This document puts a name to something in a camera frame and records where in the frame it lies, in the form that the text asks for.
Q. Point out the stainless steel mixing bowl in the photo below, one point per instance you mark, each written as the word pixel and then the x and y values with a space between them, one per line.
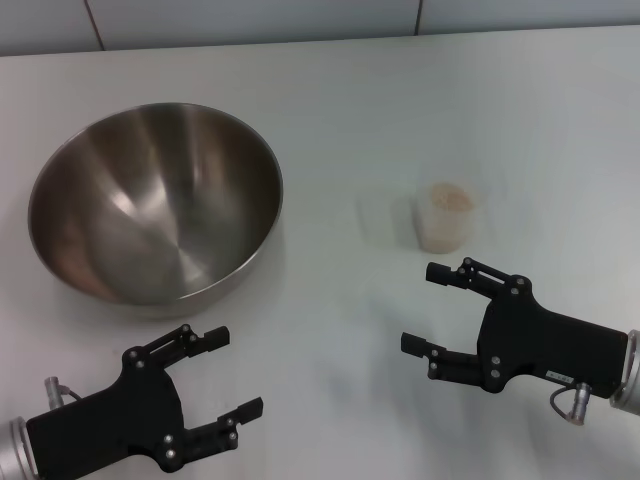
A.
pixel 150 200

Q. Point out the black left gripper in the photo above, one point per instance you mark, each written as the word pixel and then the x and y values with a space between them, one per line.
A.
pixel 100 425

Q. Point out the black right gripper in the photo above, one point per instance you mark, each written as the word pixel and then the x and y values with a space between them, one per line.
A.
pixel 540 340

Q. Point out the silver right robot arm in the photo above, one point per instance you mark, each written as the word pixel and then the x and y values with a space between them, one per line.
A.
pixel 631 370

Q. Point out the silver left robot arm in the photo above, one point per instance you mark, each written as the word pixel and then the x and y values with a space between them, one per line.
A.
pixel 12 450

